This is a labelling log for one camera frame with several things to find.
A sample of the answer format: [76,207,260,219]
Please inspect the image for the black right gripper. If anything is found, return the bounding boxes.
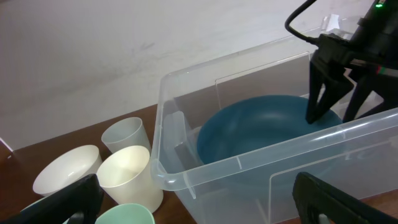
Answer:
[305,0,397,124]

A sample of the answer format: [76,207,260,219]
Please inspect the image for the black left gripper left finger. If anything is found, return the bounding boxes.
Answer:
[1,174,104,224]

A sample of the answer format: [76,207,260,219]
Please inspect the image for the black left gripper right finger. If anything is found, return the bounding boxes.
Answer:
[292,172,397,224]

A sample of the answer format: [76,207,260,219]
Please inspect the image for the small white bowl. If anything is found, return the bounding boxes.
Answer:
[32,145,103,197]

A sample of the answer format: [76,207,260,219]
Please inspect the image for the dark blue bowl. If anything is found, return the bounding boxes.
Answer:
[197,95,342,164]

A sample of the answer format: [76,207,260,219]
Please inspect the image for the mint green cup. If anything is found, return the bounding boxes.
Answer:
[95,203,155,224]

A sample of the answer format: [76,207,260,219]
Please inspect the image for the cream white cup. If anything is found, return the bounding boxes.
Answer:
[96,146,164,213]

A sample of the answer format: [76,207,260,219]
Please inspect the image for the translucent grey cup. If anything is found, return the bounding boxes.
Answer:
[101,117,152,153]

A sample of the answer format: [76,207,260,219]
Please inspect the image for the clear plastic storage bin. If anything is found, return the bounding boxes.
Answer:
[151,36,397,223]

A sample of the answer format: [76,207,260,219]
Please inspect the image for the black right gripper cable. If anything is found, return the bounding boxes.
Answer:
[284,0,320,45]

